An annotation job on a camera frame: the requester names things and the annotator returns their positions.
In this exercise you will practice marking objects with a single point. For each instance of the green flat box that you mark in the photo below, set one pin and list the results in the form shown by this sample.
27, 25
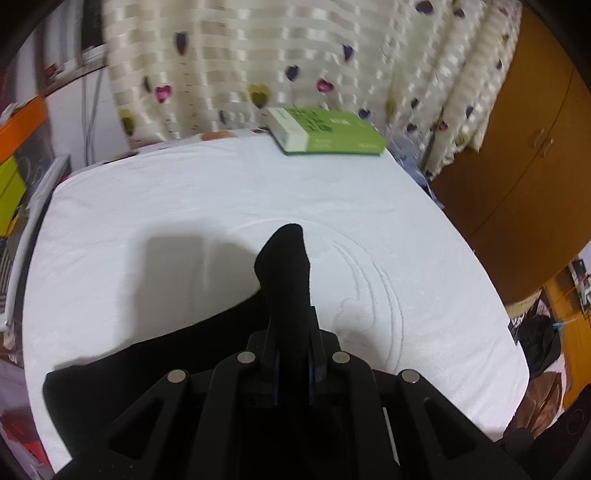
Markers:
341, 131

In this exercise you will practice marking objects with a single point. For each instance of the orange box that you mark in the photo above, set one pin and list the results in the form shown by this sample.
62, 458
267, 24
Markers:
23, 129

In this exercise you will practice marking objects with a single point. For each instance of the heart print curtain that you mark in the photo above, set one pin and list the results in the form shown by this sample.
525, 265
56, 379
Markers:
277, 46

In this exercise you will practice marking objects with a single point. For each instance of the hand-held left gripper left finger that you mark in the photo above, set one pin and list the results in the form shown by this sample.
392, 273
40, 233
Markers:
265, 364

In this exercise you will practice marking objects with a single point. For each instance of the yellow-green box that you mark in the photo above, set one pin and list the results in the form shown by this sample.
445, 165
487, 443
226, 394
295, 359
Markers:
9, 194

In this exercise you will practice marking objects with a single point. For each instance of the black pants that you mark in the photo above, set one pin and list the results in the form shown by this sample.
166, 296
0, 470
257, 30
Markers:
286, 267

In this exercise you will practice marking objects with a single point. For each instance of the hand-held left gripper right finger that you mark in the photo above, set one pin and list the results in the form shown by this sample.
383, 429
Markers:
319, 364

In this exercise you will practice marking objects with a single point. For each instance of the black bag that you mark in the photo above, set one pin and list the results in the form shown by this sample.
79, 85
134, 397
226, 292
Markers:
535, 341

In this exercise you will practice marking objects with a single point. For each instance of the wooden cabinet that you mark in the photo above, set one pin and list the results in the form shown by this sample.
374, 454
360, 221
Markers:
521, 161

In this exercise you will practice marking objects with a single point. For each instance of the white towel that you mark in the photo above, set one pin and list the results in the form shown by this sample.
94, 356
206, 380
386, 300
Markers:
184, 194

